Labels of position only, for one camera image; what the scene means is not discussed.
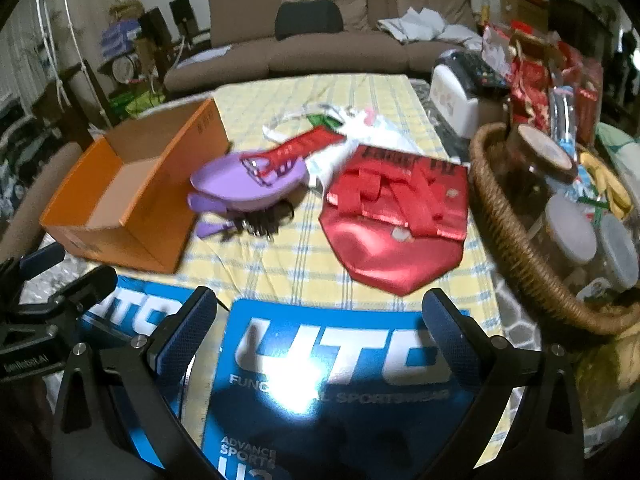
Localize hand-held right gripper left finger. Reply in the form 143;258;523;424
52;287;218;480

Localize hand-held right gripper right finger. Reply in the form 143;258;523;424
423;288;585;480

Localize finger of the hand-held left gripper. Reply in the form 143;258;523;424
30;266;118;321
0;244;66;286

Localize orange cardboard box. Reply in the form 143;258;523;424
39;97;233;275

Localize red gift bag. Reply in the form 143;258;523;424
319;145;471;296

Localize purple bowl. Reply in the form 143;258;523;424
189;151;308;212

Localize white plastic bag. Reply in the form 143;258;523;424
262;105;401;186

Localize blue printed package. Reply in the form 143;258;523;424
75;275;201;466
200;299;501;480

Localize brown chair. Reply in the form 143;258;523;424
0;141;83;261

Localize wicker basket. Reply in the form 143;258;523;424
469;122;640;336

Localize cup with picture sticker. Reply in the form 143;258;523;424
575;277;617;302

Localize container with grey lid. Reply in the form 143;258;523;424
597;212;640;291
542;194;598;266

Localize pile of striped candy wrappers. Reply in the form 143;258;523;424
575;180;610;211

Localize jar with brown lid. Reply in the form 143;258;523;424
505;124;581;211

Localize bananas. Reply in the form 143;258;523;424
580;152;633;218

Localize white pole rack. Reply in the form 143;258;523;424
32;0;113;126

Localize blue storage boxes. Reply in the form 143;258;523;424
100;20;143;53

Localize plastic bottle with blue label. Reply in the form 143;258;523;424
550;85;581;161

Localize yellow checked tablecloth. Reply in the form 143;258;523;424
82;74;506;461

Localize black remote control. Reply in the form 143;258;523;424
452;52;511;92

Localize pile of red packets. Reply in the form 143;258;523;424
482;20;603;146

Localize brown sofa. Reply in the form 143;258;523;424
164;0;483;93

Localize white clothes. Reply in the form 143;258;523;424
377;7;483;47

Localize black cushion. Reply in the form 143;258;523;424
274;1;345;41

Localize cardboard boxes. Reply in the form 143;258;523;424
500;0;551;26

